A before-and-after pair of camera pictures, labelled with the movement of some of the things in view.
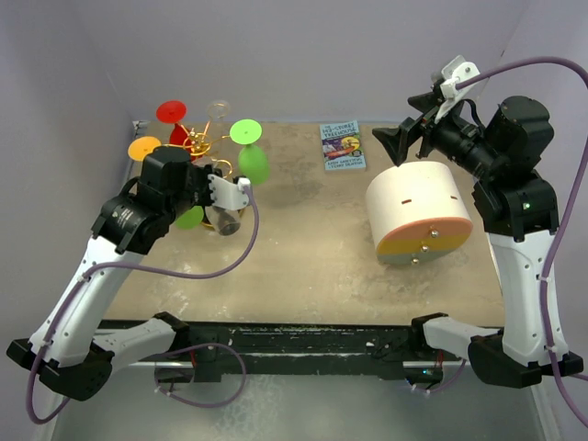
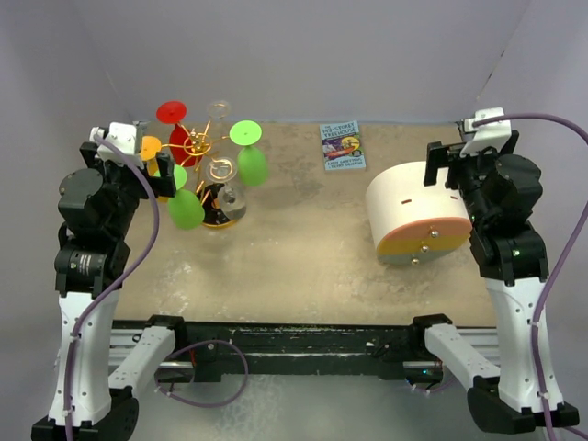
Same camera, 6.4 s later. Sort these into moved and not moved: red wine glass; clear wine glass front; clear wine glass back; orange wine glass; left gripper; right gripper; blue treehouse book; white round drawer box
Moved: left gripper; clear wine glass back; right gripper
Not moved: blue treehouse book; orange wine glass; red wine glass; white round drawer box; clear wine glass front
